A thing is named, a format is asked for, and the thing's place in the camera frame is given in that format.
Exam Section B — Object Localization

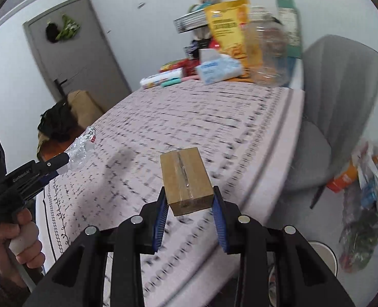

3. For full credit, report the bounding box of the person's left hand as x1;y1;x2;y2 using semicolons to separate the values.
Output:
0;207;46;271

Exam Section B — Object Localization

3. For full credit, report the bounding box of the grey door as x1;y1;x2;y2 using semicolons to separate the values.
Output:
23;0;132;103

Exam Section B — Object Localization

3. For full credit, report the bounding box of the yellow snack bag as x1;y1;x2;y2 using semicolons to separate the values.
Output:
204;0;261;82

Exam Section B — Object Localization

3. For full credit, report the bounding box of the brown chair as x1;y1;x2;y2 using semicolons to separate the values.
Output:
37;90;108;162

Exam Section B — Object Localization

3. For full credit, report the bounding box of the orange packet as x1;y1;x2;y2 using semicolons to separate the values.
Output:
327;163;359;193

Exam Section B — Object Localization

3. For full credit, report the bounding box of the grey striped box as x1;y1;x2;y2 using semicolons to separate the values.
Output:
174;11;209;33

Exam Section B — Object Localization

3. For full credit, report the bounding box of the red box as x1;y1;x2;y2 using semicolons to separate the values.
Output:
159;58;190;72

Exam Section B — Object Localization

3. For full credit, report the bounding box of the black hanging cloth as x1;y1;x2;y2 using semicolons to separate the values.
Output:
45;22;61;43

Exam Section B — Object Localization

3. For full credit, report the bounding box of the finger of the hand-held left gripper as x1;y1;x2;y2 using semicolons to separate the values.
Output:
32;152;70;175
37;166;68;190

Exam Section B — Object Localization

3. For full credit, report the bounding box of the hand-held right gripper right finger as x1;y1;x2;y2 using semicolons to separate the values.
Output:
212;185;358;307

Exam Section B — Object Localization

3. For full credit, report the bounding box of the white long rectangular box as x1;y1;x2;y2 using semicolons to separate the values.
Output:
140;69;184;89

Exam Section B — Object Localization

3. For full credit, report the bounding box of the clear plastic jar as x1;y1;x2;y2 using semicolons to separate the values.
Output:
245;5;291;87

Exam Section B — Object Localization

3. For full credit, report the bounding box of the grey upholstered chair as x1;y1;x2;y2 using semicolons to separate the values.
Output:
266;35;378;227

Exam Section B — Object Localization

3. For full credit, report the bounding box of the clear plastic bag with waste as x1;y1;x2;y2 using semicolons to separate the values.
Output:
338;141;378;274

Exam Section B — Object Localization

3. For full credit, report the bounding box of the blue white tissue pack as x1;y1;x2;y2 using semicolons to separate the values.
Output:
195;49;244;85

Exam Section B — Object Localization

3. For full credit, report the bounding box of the green hanging cloth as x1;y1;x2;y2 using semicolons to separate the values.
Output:
55;13;81;41

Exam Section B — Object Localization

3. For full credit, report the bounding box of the clear plastic wrapper white label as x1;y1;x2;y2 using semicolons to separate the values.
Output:
64;126;97;171

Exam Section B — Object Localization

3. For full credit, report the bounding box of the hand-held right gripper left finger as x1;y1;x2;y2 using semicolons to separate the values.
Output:
23;186;169;307

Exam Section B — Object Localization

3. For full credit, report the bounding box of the black crumpled garment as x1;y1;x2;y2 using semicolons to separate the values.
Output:
37;101;81;143

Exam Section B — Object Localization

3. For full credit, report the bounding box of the small cardboard box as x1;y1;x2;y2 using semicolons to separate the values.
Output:
160;147;214;217

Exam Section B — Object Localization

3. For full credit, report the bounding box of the green box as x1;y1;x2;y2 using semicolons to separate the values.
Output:
273;0;303;60

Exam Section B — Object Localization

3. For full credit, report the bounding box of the black door handle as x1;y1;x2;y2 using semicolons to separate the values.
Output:
54;78;69;98

